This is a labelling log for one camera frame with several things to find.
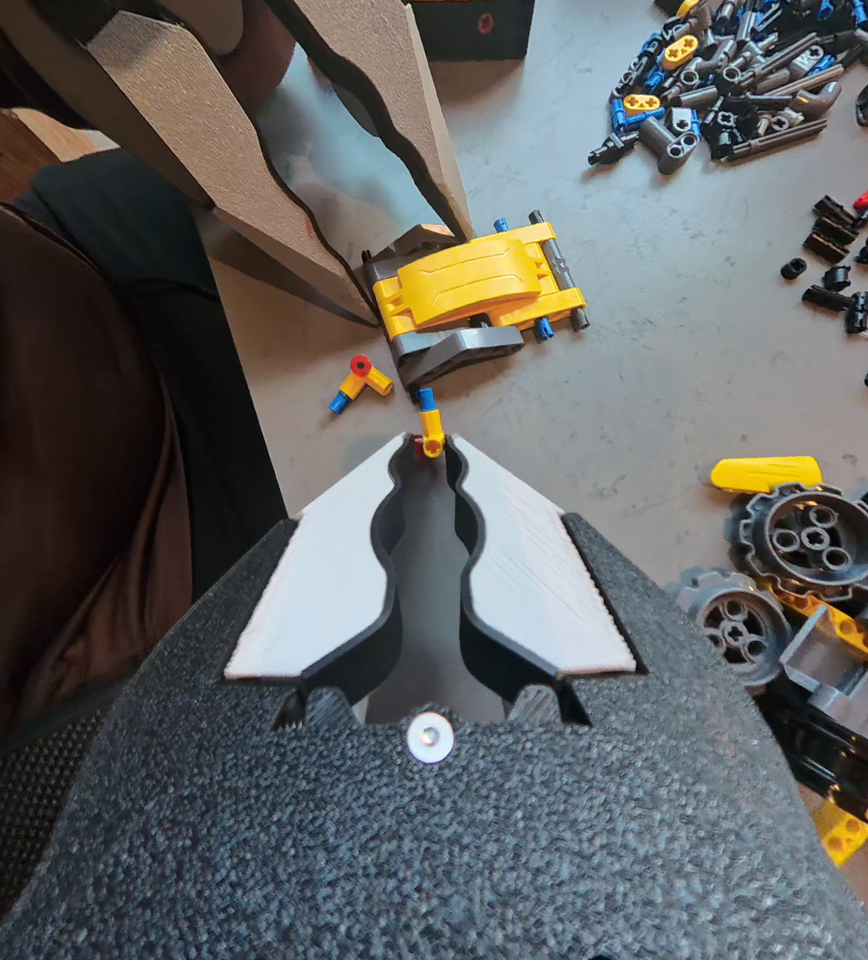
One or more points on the black and yellow brick block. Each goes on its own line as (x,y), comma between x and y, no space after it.
(472,27)

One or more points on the grey desk with wooden edge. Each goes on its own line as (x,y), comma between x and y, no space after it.
(629,375)

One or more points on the yellow connector with blue pin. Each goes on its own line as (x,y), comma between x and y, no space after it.
(431,420)

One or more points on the black mesh chair seat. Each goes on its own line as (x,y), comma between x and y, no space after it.
(7,840)

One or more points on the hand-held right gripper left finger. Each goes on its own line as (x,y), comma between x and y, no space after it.
(322,600)

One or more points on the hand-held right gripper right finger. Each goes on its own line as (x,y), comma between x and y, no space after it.
(547,600)

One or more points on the pile of blue grey connectors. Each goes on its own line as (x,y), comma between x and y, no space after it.
(719,83)

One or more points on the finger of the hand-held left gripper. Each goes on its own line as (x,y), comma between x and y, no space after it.
(194,135)
(389,75)

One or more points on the yellow and grey brick assembly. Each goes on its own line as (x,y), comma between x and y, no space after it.
(464,285)

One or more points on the yellow curved panel piece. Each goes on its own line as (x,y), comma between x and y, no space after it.
(764,474)

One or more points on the large grey wheel hub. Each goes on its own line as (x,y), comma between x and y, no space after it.
(809,540)

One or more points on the yellow grey brick chassis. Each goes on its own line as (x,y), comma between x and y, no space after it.
(854,720)

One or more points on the small grey wheel hub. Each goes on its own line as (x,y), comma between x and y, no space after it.
(737,623)

